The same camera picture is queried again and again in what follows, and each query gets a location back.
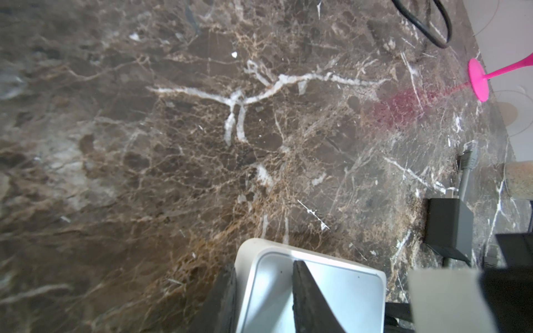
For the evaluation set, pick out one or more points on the pink plastic goblet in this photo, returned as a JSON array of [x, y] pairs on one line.
[[479, 79]]

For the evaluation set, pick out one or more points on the black power adapter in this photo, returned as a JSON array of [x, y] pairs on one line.
[[449, 228]]

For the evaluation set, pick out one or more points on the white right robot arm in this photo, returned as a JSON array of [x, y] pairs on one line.
[[508, 291]]

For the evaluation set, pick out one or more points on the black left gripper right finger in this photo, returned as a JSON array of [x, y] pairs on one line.
[[311, 310]]

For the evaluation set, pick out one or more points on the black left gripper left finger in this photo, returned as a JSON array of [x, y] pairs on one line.
[[217, 314]]

